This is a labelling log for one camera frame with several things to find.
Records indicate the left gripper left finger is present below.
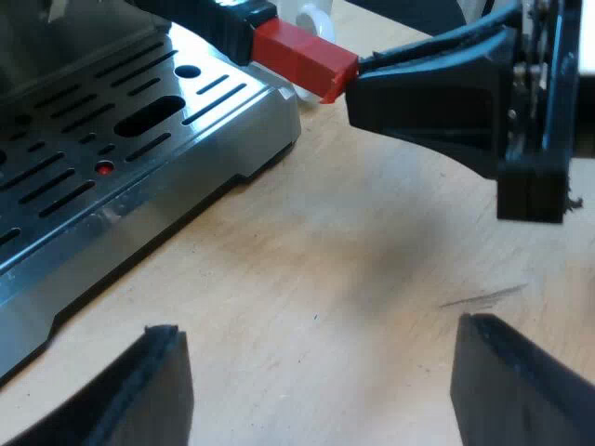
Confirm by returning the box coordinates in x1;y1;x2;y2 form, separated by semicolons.
0;323;195;446

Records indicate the small white cup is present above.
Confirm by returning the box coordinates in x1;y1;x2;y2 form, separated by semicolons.
249;0;337;107

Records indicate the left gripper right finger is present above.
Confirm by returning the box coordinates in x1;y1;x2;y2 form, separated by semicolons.
448;312;595;446

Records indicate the steel espresso machine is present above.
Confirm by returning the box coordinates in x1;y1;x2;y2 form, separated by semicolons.
0;0;302;387

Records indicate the filter holder with red-ended handle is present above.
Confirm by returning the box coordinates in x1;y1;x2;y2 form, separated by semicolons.
133;0;361;106

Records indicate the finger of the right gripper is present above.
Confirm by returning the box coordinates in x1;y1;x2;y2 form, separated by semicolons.
356;0;530;74

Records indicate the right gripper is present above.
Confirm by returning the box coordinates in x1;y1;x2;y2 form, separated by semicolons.
345;0;583;225

